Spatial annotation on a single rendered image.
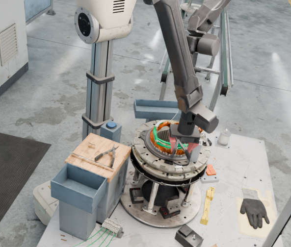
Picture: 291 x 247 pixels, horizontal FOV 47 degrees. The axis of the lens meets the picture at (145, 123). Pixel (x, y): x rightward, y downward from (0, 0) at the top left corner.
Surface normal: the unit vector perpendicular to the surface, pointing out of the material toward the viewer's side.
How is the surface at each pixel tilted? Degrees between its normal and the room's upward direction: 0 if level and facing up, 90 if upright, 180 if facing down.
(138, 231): 0
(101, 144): 0
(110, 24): 90
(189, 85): 77
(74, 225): 90
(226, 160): 0
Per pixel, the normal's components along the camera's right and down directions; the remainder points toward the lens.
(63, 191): -0.36, 0.51
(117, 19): 0.67, 0.51
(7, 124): 0.14, -0.80
